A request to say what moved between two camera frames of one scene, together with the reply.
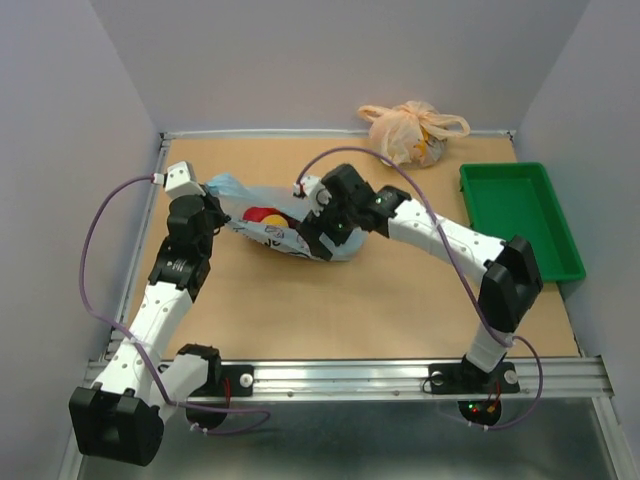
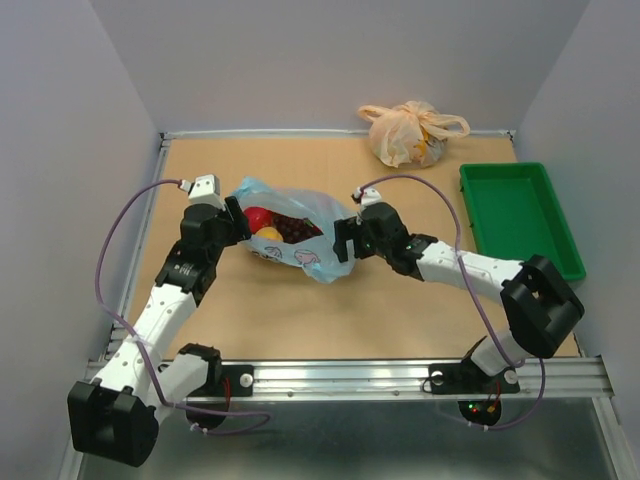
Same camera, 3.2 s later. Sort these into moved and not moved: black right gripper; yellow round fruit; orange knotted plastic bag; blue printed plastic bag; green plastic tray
Moved: yellow round fruit; black right gripper; blue printed plastic bag
Not moved: green plastic tray; orange knotted plastic bag
